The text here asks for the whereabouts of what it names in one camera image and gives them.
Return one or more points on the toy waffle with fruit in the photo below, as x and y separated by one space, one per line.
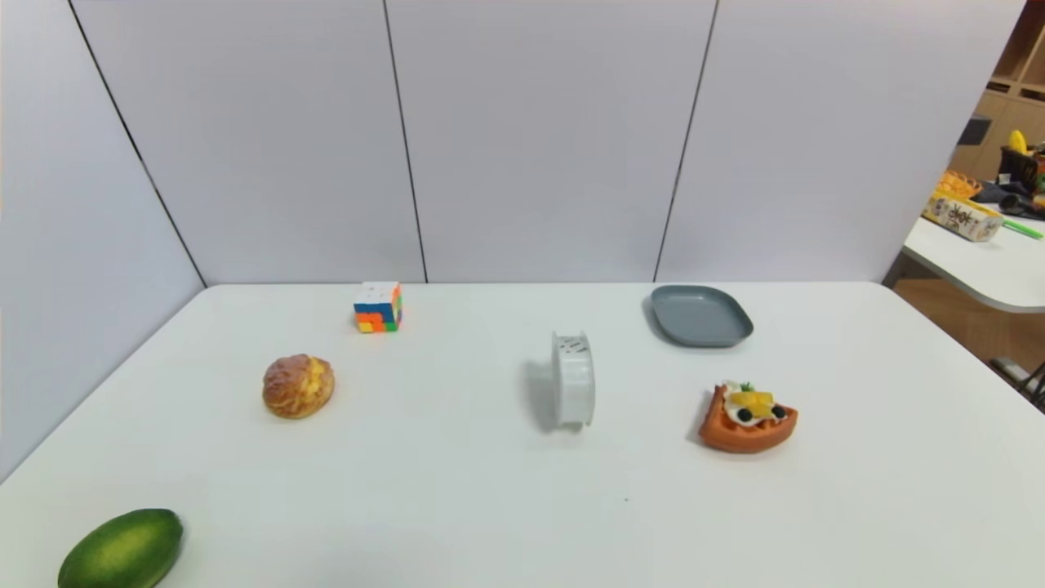
744 425

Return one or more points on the green stick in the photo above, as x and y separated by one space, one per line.
1024 229

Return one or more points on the white side table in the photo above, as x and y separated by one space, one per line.
988 265

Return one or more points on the black basket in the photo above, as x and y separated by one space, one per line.
1019 167

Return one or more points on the orange basket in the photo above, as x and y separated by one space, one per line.
959 184

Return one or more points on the dark cloth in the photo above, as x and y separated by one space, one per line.
1012 200

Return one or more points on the brown cream puff bun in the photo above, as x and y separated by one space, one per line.
297 386

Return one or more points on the dark chair frame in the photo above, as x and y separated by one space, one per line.
1024 376

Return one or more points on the yellow toy fruit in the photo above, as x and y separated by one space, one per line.
1017 142

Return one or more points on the printed carton box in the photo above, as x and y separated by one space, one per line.
962 216

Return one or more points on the green mango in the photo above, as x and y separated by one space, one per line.
122 551

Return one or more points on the grey dish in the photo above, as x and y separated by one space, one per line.
700 317

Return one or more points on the colourful puzzle cube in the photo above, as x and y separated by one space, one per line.
377 309

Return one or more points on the dark wall panel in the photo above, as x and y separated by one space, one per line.
975 131

